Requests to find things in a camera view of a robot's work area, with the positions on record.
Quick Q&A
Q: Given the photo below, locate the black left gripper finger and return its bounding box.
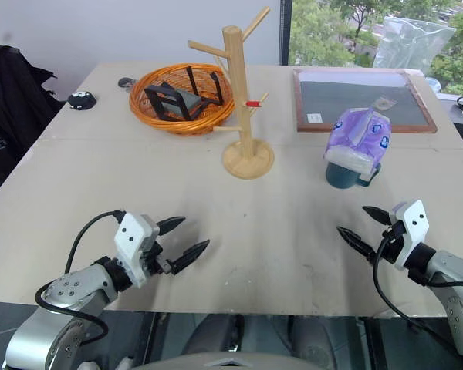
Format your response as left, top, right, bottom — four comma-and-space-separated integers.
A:
156, 216, 188, 237
166, 239, 211, 276

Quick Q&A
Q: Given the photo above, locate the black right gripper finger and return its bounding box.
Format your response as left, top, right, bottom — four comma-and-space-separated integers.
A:
336, 226, 379, 266
362, 205, 392, 227

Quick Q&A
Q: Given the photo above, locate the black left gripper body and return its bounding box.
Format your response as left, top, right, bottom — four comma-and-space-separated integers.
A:
139, 237, 178, 279

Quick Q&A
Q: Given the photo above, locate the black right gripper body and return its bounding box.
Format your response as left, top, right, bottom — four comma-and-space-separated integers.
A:
375, 221, 407, 267

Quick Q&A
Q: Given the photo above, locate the dark teal mug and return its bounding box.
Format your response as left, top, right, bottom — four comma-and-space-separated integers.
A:
324, 161, 382, 190

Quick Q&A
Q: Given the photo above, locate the wooden mug tree stand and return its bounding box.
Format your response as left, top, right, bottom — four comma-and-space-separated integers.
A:
188, 5, 275, 180

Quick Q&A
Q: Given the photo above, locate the purple tissue pack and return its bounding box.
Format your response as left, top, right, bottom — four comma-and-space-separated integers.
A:
323, 107, 394, 181

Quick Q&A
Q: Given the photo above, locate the small clear packet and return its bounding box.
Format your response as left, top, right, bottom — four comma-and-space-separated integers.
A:
371, 97, 396, 112

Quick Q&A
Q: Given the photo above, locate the grey robot torso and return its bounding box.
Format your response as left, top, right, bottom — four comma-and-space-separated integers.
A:
130, 349, 327, 370

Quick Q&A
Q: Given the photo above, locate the orange wicker basket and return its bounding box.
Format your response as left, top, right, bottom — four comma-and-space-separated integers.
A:
128, 62, 237, 136

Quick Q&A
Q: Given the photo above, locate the wooden framed blackboard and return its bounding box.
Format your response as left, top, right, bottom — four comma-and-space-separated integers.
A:
292, 68, 438, 134

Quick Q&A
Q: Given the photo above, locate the small black clip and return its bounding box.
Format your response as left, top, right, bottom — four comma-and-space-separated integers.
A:
117, 76, 139, 93

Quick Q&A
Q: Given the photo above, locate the black round toy with eyes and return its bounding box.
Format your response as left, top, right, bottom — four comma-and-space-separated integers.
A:
66, 90, 98, 112

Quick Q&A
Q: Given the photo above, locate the clear plastic bag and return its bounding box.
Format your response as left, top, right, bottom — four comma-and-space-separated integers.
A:
371, 15, 458, 79

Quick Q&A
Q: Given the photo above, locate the black jacket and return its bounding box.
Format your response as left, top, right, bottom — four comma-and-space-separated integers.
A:
0, 43, 67, 201

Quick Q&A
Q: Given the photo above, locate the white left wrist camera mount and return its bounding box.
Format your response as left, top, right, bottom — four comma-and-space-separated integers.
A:
113, 211, 160, 288

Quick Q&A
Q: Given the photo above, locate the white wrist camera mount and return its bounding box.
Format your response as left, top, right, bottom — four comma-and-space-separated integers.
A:
113, 211, 160, 288
389, 199, 430, 271

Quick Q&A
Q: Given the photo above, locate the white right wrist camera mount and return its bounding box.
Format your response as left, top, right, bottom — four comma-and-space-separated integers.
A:
389, 199, 430, 271

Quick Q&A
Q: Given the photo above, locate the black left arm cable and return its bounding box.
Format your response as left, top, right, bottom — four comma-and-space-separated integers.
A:
34, 210, 125, 348

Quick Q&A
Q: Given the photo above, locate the black frame stand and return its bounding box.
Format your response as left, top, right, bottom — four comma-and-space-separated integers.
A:
186, 66, 225, 109
143, 81, 204, 123

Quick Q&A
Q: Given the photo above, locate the black window frame post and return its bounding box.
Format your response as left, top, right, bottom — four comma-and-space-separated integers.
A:
279, 0, 295, 66

